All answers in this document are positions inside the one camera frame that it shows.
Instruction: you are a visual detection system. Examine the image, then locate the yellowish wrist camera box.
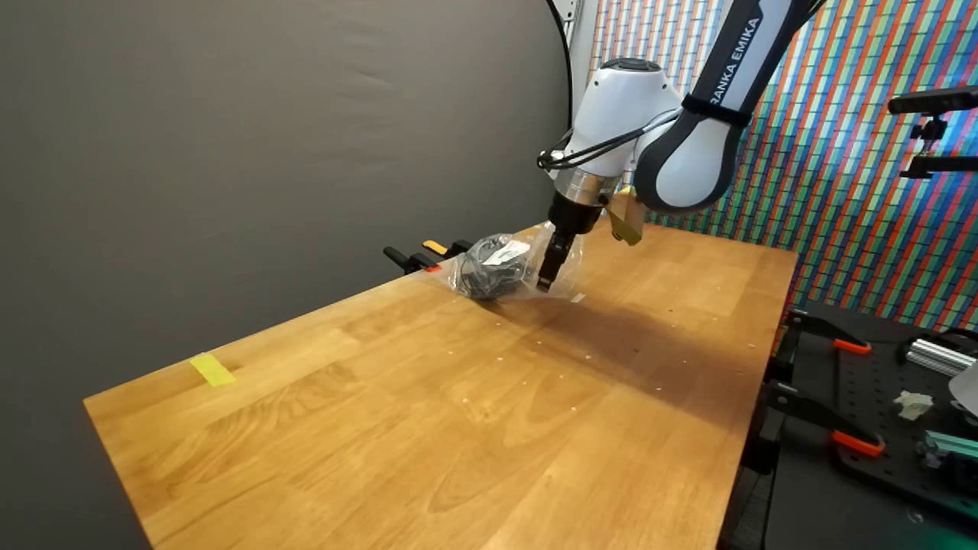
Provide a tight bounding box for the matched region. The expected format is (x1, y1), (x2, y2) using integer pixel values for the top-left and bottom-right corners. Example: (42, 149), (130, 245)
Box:
(605, 191), (648, 247)

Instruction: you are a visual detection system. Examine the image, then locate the small white plastic piece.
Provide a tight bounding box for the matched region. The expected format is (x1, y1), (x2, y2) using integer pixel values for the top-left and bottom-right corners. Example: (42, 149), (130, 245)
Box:
(892, 388), (936, 424)

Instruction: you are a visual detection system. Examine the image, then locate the black clamp orange tip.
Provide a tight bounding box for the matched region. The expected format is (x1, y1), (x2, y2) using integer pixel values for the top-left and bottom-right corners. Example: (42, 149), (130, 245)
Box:
(384, 245), (443, 278)

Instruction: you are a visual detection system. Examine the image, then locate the black clamp orange handle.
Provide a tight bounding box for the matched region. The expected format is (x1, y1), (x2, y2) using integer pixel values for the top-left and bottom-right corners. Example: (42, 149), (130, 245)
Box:
(768, 379), (889, 463)
(789, 309), (877, 362)

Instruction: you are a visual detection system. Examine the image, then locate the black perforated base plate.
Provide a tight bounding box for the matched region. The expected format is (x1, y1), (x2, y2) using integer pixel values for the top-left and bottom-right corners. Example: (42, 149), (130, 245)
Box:
(782, 303), (978, 526)

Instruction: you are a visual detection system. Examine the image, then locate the black clamp yellow handle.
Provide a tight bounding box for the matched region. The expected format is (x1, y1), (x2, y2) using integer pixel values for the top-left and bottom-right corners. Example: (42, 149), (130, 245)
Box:
(419, 236), (474, 260)

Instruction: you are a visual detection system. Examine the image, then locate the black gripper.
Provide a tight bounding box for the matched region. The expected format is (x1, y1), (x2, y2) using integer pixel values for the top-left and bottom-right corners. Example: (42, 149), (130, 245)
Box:
(536, 191), (605, 296)

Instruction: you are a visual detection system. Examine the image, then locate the grey round robot base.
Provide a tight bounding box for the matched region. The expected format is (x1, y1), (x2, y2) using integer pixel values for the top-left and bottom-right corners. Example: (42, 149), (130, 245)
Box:
(944, 364), (978, 421)

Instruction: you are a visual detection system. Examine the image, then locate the grey fabric backdrop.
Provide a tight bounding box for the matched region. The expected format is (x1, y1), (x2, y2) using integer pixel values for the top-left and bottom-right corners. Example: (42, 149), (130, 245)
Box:
(0, 0), (576, 550)

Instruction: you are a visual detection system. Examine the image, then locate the clear plastic bag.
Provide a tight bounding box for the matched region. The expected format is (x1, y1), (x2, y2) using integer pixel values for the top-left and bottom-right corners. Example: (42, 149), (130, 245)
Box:
(443, 222), (594, 307)

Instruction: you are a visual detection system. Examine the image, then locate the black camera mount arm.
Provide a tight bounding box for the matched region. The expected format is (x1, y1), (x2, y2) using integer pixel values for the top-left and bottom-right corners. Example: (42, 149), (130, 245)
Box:
(885, 85), (978, 185)

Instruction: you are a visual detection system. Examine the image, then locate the white backdrop frame pole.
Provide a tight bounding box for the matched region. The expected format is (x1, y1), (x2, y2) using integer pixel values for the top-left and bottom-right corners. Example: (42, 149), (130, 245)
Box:
(549, 0), (605, 135)

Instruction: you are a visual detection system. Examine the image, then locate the teal aluminium extrusion bar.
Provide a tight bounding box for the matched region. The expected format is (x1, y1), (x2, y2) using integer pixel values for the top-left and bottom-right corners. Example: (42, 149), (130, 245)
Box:
(920, 427), (978, 475)

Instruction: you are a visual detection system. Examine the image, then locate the yellow tape strip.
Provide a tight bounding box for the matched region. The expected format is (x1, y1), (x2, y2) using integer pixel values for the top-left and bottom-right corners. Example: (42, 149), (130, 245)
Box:
(188, 353), (241, 392)

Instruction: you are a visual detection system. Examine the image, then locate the silver aluminium extrusion bar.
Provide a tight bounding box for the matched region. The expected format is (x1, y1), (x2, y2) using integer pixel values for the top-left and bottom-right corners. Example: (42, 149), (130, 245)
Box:
(902, 335), (978, 379)

